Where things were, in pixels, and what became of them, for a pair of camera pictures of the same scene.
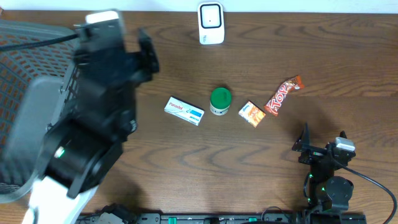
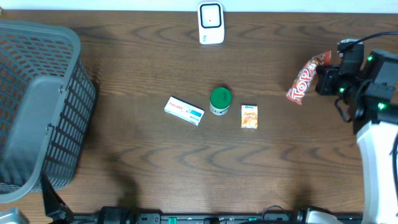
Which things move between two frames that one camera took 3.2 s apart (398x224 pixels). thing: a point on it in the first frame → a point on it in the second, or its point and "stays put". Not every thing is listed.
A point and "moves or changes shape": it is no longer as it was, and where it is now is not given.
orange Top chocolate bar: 272,105 → 306,76
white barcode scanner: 211,23 stays put
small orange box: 252,114 moves or changes shape
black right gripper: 303,143 → 327,76
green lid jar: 220,101 stays put
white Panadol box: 185,111 stays put
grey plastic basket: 32,83 stays put
